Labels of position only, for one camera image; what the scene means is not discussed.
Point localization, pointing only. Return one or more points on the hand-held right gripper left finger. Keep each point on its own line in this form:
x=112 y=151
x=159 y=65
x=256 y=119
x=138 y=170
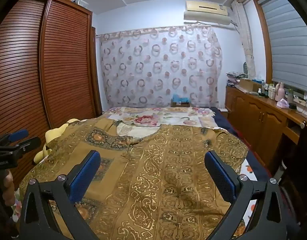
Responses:
x=85 y=177

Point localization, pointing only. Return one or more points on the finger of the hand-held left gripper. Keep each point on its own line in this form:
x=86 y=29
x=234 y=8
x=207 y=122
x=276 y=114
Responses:
x=18 y=135
x=31 y=143

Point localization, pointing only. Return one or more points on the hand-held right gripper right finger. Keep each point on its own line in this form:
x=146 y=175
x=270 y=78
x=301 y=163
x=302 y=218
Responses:
x=221 y=178

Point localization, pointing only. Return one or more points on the brown patterned garment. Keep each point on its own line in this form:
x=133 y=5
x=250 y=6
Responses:
x=148 y=170

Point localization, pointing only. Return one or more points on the pile of folded clothes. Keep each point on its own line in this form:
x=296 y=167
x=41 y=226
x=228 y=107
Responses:
x=234 y=78

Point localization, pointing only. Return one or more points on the person's left hand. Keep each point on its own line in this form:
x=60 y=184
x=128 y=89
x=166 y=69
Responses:
x=7 y=187

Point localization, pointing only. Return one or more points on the yellow plush toy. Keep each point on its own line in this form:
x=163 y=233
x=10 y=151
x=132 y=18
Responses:
x=52 y=134

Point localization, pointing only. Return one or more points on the orange floral bed sheet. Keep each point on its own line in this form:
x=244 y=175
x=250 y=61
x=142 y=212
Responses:
x=251 y=170

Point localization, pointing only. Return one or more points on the wooden sideboard cabinet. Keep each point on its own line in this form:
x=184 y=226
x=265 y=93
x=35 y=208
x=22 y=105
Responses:
x=253 y=115

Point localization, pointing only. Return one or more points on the dark chair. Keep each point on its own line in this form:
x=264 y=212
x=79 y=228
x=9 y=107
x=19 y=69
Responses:
x=301 y=170

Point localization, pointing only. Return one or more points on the wooden louvered wardrobe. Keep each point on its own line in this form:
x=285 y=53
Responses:
x=63 y=67

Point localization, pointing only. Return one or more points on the brown box with teal cloth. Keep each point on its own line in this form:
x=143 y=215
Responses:
x=180 y=101

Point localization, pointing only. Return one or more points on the pink floral quilt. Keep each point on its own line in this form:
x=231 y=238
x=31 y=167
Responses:
x=156 y=118

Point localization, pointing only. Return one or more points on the pink tissue box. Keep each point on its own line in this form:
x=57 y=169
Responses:
x=283 y=103

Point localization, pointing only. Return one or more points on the cardboard box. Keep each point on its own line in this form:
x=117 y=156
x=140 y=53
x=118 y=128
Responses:
x=248 y=85

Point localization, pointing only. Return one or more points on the group of small bottles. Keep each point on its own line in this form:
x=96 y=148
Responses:
x=267 y=91

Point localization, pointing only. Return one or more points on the pink thermos bottle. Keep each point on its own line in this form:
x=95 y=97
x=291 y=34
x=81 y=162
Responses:
x=280 y=92

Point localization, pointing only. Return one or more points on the circle patterned curtain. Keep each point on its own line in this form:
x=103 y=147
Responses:
x=158 y=65

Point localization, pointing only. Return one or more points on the white tied curtain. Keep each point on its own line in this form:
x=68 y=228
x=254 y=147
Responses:
x=244 y=35

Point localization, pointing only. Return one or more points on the clear storage box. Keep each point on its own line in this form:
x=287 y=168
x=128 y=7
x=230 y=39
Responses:
x=81 y=3

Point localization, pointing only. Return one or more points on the wooden window frame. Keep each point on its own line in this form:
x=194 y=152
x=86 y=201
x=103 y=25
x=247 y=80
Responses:
x=266 y=45

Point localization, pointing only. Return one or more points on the beige wall air conditioner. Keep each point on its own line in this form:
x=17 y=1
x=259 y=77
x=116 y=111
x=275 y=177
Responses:
x=208 y=18

